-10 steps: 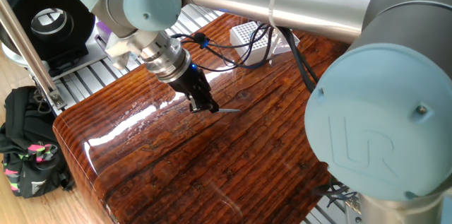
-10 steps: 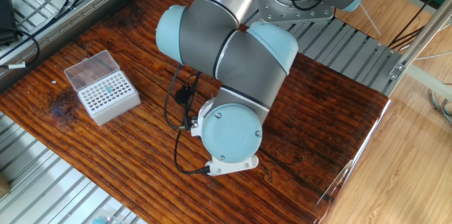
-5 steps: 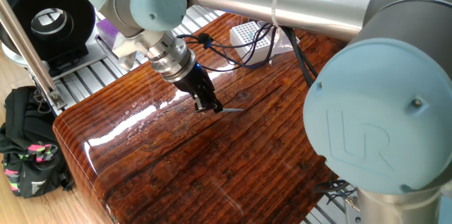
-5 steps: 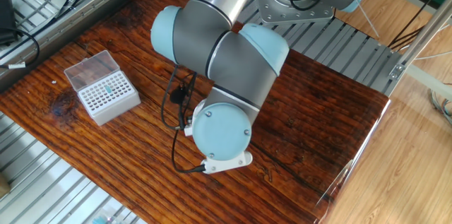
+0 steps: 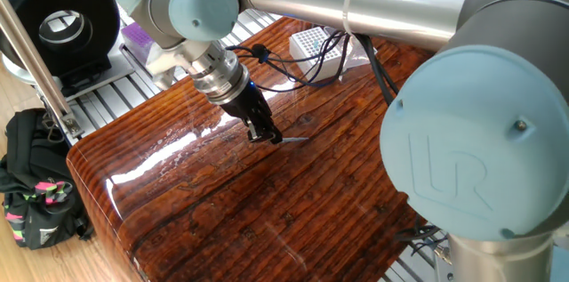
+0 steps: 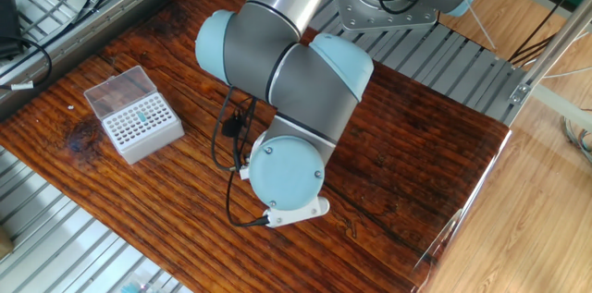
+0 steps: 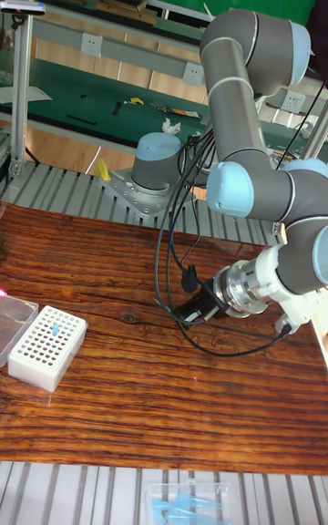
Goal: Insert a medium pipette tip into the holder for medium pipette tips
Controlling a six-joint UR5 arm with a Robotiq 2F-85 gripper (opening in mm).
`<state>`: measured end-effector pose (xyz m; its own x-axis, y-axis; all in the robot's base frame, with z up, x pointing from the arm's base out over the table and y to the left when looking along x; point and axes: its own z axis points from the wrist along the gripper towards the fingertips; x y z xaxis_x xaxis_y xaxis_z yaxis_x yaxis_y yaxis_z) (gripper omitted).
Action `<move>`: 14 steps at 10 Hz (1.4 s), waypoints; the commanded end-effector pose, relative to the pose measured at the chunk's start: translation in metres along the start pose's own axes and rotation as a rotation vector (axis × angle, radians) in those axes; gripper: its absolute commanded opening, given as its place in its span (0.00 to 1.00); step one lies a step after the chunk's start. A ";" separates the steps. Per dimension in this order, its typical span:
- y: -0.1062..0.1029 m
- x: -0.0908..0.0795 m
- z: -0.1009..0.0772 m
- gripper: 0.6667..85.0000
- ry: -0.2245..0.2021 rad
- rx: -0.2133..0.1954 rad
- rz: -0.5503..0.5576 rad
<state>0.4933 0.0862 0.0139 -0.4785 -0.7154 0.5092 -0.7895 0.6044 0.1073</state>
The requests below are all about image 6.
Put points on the silver grey UR5 robot arm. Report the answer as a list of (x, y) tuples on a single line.
[(300, 85)]

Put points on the white pipette tip holder box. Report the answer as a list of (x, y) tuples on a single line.
[(143, 140)]

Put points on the blue pipette tip in holder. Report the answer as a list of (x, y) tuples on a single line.
[(142, 116)]

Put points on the clear plastic holder lid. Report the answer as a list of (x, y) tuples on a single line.
[(118, 92)]

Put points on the glossy brown wooden board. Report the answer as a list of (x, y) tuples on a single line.
[(139, 214)]

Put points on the black power adapter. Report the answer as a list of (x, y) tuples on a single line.
[(9, 25)]

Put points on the aluminium frame post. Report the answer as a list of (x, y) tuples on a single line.
[(555, 43)]

